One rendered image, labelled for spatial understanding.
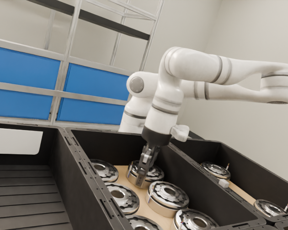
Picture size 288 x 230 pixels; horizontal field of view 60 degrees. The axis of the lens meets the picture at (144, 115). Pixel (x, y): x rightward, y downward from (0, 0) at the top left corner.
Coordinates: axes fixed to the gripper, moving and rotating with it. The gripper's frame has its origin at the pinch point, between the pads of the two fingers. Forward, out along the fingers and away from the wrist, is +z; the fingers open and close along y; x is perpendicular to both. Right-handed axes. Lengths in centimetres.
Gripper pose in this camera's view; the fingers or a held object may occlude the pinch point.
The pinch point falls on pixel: (142, 176)
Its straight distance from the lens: 68.9
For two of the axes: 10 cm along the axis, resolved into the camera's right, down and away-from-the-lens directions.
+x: 9.3, 3.3, -1.7
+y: -2.4, 1.7, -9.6
